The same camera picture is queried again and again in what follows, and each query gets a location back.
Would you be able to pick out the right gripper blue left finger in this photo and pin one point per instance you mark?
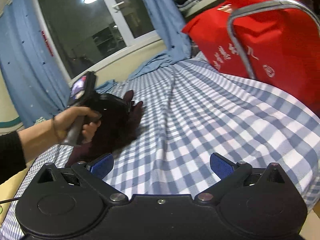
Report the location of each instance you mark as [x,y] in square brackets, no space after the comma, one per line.
[101,166]

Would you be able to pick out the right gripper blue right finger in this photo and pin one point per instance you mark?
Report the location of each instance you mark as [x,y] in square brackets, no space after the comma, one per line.
[221,166]

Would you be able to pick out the maroon vintage league sweater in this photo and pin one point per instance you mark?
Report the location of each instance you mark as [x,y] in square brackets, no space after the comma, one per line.
[115,132]

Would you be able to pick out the person left forearm black sleeve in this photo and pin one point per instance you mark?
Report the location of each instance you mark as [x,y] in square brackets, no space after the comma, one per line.
[18,148]

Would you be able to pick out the person left hand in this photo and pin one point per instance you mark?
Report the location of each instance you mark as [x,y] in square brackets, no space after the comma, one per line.
[76,125]

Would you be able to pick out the left blue star curtain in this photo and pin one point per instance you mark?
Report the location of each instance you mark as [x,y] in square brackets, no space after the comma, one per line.
[33,79]

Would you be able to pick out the blue star curtain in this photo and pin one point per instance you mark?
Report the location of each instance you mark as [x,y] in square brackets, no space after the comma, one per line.
[168,22]
[33,79]

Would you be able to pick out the blue white checked bedsheet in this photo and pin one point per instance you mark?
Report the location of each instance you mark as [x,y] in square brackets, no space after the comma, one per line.
[192,111]

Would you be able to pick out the white framed window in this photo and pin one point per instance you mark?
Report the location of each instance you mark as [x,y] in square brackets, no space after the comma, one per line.
[110,37]

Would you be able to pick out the teal trimmed headboard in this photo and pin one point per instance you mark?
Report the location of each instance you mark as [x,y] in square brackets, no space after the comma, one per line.
[10,126]

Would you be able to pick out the right blue star curtain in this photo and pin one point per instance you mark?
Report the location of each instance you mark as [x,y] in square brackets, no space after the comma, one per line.
[168,22]

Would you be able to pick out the red fabric tote bag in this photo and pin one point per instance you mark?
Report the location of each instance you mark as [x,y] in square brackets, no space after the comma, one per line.
[296,74]

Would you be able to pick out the silver metal chair frame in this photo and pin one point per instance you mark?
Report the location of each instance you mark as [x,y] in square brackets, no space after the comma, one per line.
[257,30]

